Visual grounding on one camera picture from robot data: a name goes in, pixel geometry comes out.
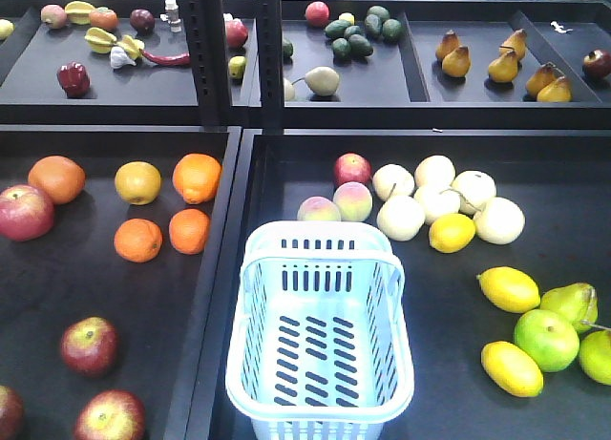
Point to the light blue plastic basket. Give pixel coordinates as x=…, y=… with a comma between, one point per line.
x=319, y=346

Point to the peach left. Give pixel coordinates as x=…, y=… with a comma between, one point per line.
x=318, y=208

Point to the peach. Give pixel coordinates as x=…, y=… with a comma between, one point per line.
x=318, y=208
x=354, y=201

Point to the peach right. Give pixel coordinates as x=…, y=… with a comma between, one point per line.
x=354, y=201

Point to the red apple by peaches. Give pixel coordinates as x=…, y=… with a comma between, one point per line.
x=351, y=167

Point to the white pear cluster front left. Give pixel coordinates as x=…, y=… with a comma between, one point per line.
x=400, y=218

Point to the large orange right rear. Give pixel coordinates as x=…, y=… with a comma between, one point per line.
x=196, y=177

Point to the small orange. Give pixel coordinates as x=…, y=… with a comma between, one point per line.
x=189, y=230
x=138, y=240

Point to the pale green pear upper shelf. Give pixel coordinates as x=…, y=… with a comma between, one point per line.
x=323, y=81

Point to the yellow lemon by pears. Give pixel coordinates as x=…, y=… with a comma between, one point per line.
x=451, y=233

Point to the black upper display shelf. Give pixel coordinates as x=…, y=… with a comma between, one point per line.
x=457, y=65

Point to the small orange right front left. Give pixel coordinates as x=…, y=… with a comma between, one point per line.
x=138, y=240

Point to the yellow orange citrus fruit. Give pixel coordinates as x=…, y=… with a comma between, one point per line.
x=138, y=182

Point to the red chili pepper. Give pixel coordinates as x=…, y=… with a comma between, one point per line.
x=179, y=60

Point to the red pomegranate upper shelf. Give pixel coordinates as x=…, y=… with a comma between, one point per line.
x=317, y=14

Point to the yellow lemon right upper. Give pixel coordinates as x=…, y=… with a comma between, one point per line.
x=509, y=289

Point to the yellow starfruit right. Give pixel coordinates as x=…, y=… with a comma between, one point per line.
x=132, y=46

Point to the yellow starfruit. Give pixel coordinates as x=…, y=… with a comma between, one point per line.
x=132, y=46
x=99, y=40

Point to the white garlic bulb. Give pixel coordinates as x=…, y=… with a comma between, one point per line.
x=119, y=58

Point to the orange behind centre apple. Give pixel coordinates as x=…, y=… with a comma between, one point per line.
x=61, y=178

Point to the dark purple plum fruit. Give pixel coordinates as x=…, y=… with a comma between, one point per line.
x=142, y=21

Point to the red apple front middle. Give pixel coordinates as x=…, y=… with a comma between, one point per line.
x=90, y=347

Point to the yellow lemon right lower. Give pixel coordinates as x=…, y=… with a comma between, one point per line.
x=512, y=369

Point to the yellow starfruit left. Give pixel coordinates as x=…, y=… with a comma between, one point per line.
x=99, y=40

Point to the red bell pepper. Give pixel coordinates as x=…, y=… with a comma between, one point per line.
x=73, y=79

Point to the pink red apple centre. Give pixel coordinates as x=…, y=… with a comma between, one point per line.
x=27, y=213

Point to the red apple front right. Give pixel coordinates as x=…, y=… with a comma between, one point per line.
x=111, y=414

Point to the green apple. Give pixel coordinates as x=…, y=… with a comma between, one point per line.
x=548, y=338

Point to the green pear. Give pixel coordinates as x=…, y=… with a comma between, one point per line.
x=575, y=302

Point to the red apple front left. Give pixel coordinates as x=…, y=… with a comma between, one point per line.
x=12, y=413

